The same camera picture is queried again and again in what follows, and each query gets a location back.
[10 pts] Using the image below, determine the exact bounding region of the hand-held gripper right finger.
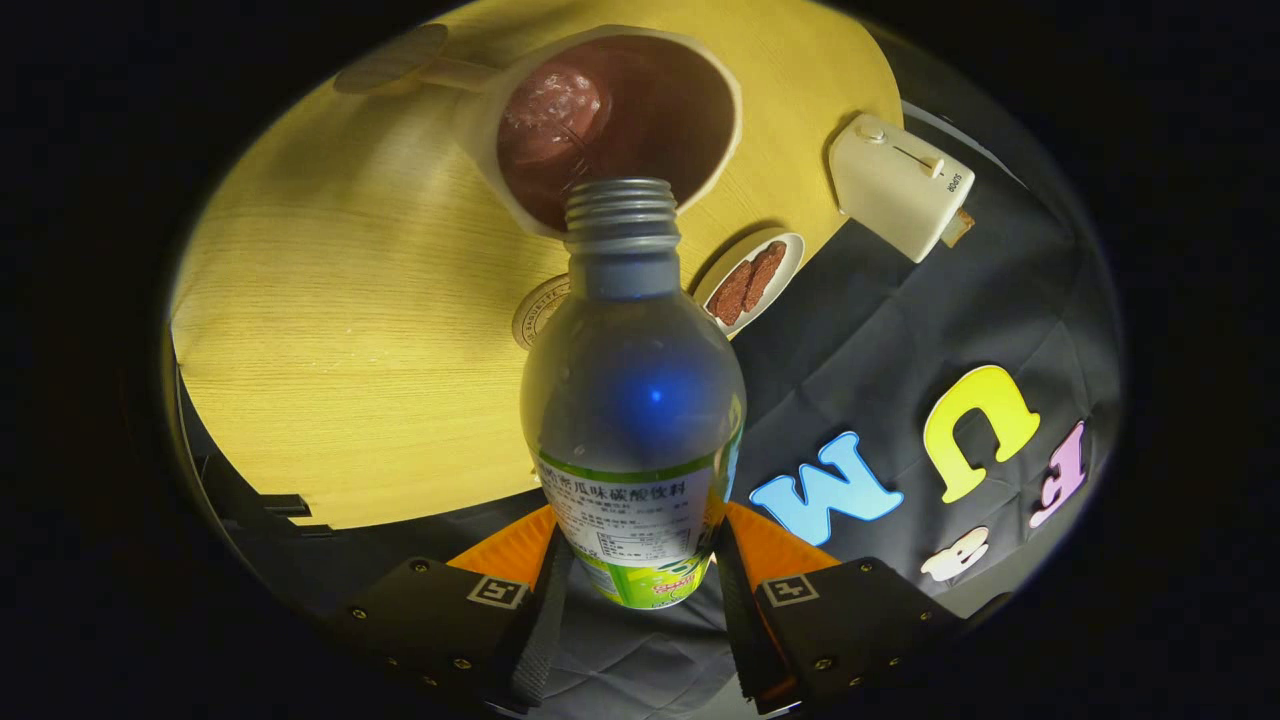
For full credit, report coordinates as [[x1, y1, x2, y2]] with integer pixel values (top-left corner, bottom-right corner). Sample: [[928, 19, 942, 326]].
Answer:
[[715, 500, 1011, 715]]

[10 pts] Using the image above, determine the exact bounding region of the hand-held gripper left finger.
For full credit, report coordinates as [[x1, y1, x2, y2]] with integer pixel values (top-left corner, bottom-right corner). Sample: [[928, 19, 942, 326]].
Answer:
[[320, 503, 576, 713]]

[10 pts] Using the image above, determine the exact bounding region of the silver juice bottle green label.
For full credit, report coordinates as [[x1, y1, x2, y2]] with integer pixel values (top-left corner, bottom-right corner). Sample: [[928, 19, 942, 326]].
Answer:
[[519, 178, 747, 610]]

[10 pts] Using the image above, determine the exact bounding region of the round cork coaster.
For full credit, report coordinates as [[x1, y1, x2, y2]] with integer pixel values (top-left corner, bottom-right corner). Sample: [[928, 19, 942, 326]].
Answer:
[[512, 274, 573, 351]]

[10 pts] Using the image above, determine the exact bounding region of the beige cup with handle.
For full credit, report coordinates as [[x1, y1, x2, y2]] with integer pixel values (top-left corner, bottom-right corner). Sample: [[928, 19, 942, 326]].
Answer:
[[333, 24, 744, 241]]

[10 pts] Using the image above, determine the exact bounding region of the brown meat slice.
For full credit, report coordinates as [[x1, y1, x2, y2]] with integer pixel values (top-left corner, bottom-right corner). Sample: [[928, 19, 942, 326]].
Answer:
[[742, 241, 789, 312], [707, 260, 756, 327]]

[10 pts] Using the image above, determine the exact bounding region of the wooden table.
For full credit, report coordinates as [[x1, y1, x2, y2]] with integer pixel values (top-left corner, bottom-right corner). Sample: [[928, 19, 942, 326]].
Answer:
[[168, 0, 904, 531]]

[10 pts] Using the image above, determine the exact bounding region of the white round plate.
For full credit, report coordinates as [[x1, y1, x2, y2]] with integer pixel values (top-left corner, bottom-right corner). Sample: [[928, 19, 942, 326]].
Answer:
[[693, 232, 806, 338]]

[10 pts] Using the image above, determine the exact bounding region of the white toaster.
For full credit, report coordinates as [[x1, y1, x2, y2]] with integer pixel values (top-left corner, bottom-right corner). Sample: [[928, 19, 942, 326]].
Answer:
[[828, 112, 976, 264]]

